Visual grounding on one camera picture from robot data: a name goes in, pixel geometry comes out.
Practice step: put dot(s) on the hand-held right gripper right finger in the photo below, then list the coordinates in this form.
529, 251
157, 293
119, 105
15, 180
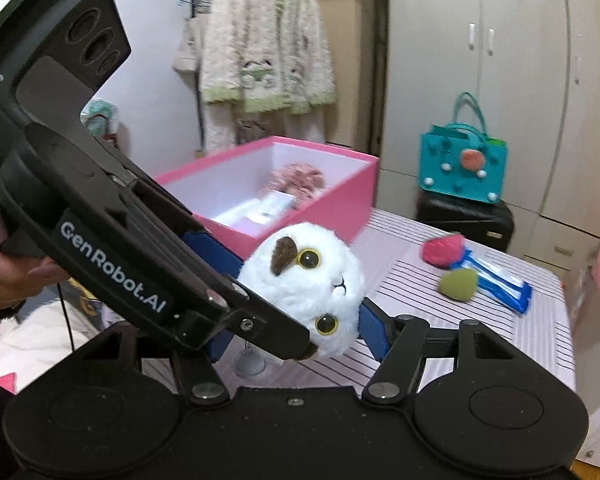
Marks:
374, 332

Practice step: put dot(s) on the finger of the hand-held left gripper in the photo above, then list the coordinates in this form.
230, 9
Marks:
280, 332
212, 252

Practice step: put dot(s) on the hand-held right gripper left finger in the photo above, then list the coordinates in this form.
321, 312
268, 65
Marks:
216, 347

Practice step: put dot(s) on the white tissue packet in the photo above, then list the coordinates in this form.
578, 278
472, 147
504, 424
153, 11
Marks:
272, 207

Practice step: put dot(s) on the white cat plush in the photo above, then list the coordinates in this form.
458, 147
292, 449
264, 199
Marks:
325, 270

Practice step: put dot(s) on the pink cardboard box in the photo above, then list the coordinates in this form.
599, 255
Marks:
330, 200

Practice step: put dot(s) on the person's left hand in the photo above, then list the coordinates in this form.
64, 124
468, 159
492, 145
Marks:
10, 275

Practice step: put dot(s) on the colourful printed packet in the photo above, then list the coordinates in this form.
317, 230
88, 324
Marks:
100, 120

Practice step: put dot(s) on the green plush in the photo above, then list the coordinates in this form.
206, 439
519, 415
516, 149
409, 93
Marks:
457, 285

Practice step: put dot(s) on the striped tablecloth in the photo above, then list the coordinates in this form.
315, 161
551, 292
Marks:
480, 340

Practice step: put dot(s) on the red strawberry plush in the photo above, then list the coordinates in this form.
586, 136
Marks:
442, 250

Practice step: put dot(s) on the pink floral scrunchie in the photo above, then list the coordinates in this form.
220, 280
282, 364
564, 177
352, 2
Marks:
300, 180

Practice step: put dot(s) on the white fluffy pants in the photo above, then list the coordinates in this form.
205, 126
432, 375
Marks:
220, 125

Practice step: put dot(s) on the blue wipes packet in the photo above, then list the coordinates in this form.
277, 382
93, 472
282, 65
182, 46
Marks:
500, 285

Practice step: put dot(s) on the black suitcase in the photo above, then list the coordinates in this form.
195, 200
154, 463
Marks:
460, 220

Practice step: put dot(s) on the white fluffy blanket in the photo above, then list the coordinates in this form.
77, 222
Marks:
30, 345

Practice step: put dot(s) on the teal felt tote bag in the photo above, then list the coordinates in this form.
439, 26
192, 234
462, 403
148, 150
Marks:
445, 165

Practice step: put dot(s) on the cream cloth bag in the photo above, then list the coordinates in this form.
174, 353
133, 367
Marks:
187, 45

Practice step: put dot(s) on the white fluffy cardigan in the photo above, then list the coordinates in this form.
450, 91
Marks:
260, 35

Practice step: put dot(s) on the beige wardrobe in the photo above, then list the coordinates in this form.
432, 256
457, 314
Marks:
530, 60

